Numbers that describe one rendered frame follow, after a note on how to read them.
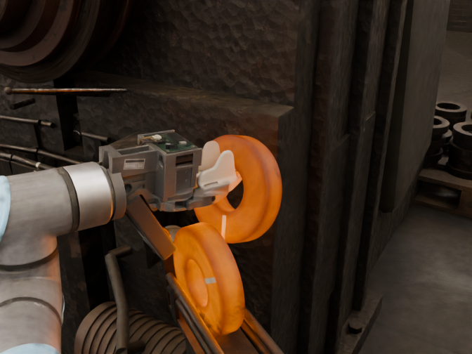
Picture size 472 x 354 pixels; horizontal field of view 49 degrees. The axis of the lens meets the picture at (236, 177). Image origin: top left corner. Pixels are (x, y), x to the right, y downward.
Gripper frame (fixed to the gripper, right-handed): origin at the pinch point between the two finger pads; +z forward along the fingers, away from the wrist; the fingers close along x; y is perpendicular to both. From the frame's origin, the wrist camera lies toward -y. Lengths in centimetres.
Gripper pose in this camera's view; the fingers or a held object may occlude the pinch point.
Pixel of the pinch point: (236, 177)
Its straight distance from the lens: 73.7
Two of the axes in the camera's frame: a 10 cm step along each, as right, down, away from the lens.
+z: 8.0, -1.8, 5.7
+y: 1.0, -9.0, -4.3
